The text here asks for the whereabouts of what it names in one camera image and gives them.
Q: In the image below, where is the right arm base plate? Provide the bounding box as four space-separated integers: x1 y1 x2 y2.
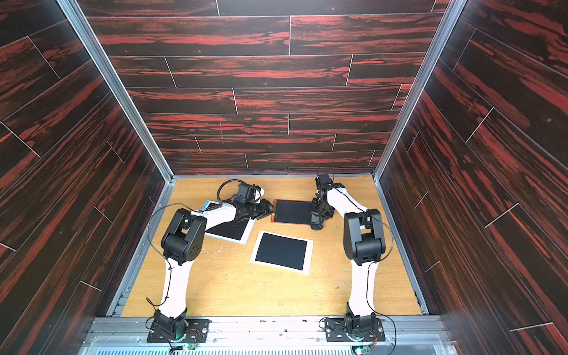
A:
318 314 385 343

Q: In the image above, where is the red drawing tablet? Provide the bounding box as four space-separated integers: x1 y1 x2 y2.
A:
271 199 312 225

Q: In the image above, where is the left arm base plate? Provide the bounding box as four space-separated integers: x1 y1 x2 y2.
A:
146 318 211 345

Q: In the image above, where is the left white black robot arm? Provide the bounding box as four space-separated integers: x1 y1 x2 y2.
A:
152 179 275 341

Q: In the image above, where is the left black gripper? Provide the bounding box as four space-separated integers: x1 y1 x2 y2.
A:
244 200 279 220

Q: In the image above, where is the grey microfibre cloth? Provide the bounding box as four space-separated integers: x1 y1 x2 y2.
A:
310 216 325 231

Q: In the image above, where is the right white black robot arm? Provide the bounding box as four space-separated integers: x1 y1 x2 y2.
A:
310 174 386 339

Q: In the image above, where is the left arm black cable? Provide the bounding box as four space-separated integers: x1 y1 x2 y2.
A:
216 178 245 205

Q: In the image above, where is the aluminium front rail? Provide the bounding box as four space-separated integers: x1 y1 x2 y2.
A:
79 316 460 354

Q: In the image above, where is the blue-edged white drawing tablet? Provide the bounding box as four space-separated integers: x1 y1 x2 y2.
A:
205 219 255 245

